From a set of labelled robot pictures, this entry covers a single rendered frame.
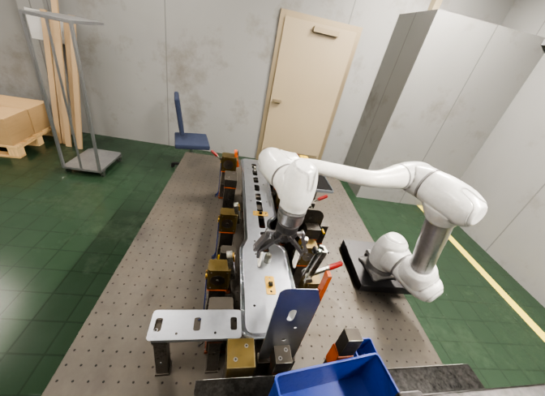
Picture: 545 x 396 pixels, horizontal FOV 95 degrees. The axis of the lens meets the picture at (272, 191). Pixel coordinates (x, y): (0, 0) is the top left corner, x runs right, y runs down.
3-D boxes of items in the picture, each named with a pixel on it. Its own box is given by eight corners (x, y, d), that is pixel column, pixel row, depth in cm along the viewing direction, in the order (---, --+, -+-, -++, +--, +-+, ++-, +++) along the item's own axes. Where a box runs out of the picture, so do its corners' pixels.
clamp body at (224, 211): (211, 254, 148) (215, 206, 130) (231, 255, 150) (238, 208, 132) (210, 262, 142) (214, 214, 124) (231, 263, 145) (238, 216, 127)
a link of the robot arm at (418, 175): (394, 155, 99) (424, 172, 89) (422, 152, 107) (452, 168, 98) (381, 182, 106) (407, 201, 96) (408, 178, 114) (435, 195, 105)
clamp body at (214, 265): (198, 309, 118) (201, 257, 100) (224, 309, 120) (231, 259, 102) (196, 323, 112) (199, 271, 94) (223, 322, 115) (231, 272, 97)
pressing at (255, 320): (238, 157, 196) (238, 156, 196) (265, 161, 201) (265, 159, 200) (241, 340, 82) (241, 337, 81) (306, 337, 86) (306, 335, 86)
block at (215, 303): (199, 337, 108) (201, 295, 93) (226, 336, 110) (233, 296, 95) (196, 355, 102) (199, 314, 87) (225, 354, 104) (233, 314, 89)
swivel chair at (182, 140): (214, 165, 388) (219, 99, 336) (204, 182, 341) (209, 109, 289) (176, 158, 383) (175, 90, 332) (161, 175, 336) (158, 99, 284)
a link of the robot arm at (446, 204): (409, 264, 147) (444, 296, 131) (388, 278, 143) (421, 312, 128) (446, 161, 95) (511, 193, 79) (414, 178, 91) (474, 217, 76)
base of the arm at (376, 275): (377, 251, 168) (380, 245, 165) (398, 278, 151) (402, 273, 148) (354, 253, 163) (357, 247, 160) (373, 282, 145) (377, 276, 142)
